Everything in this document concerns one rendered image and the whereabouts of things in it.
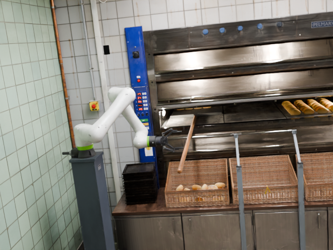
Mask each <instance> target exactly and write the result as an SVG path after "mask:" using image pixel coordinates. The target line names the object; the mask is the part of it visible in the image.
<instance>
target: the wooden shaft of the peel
mask: <svg viewBox="0 0 333 250"><path fill-rule="evenodd" d="M196 118H197V116H194V118H193V121H192V124H191V127H190V131H189V134H188V137H187V141H186V144H185V147H184V150H183V153H182V157H181V160H180V163H179V166H178V170H177V172H178V173H179V174H181V173H182V169H183V166H184V162H185V158H186V155H187V151H188V147H189V143H190V140H191V136H192V132H193V128H194V125H195V122H196Z"/></svg>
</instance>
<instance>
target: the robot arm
mask: <svg viewBox="0 0 333 250"><path fill-rule="evenodd" d="M135 97H136V95H135V92H134V90H133V89H131V88H129V87H126V88H118V87H112V88H111V89H110V90H109V91H108V98H109V100H110V101H111V102H112V104H111V106H110V107H109V108H108V109H107V111H106V112H105V113H104V114H103V115H102V116H101V117H100V118H99V119H98V120H97V121H96V122H95V123H94V124H93V125H90V124H79V125H76V126H75V127H74V134H75V140H76V146H77V148H73V149H72V150H70V151H69V152H62V154H63V155H70V156H71V158H76V157H77V158H80V159H84V158H90V157H93V156H95V155H96V152H95V150H94V147H93V145H94V143H99V142H101V141H102V140H103V138H104V137H105V135H106V133H107V132H108V130H109V128H110V127H111V126H112V124H113V123H114V122H115V120H116V119H117V118H118V117H119V115H120V114H122V115H123V116H124V117H125V119H126V120H127V121H128V123H129V124H130V125H131V127H132V128H133V130H134V132H135V137H134V140H133V144H134V146H135V147H136V148H138V149H142V148H146V147H157V146H159V145H163V146H164V147H163V149H166V150H169V151H171V152H174V151H175V150H179V149H182V148H183V147H175V148H174V147H172V146H171V145H170V144H168V138H167V137H168V136H169V135H170V134H171V133H172V132H173V133H178V132H182V131H177V130H173V129H172V128H170V129H169V130H167V131H165V132H162V136H147V135H148V130H147V128H146V127H145V126H144V125H143V124H142V123H141V121H140V120H139V119H138V117H137V116H136V114H135V113H134V111H133V109H132V107H131V106H130V104H131V103H132V102H133V101H134V100H135ZM169 131H171V132H170V133H169V134H168V135H167V136H164V134H166V133H167V132H169ZM165 145H167V146H169V147H170V148H171V149H170V148H167V147H165Z"/></svg>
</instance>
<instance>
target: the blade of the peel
mask: <svg viewBox="0 0 333 250"><path fill-rule="evenodd" d="M194 114H197V116H198V117H201V116H215V115H222V108H220V109H207V110H193V111H181V112H173V113H172V114H171V116H170V118H171V119H174V118H187V117H194Z"/></svg>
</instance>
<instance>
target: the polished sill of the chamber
mask: <svg viewBox="0 0 333 250"><path fill-rule="evenodd" d="M324 121H333V115H330V116H316V117H302V118H288V119H274V120H260V121H246V122H232V123H219V124H205V125H194V128H193V130H204V129H218V128H232V127H246V126H261V125H281V124H295V123H310V122H324ZM190 127H191V125H184V126H170V127H162V128H161V132H165V131H167V130H169V129H170V128H172V129H173V130H177V131H189V130H190Z"/></svg>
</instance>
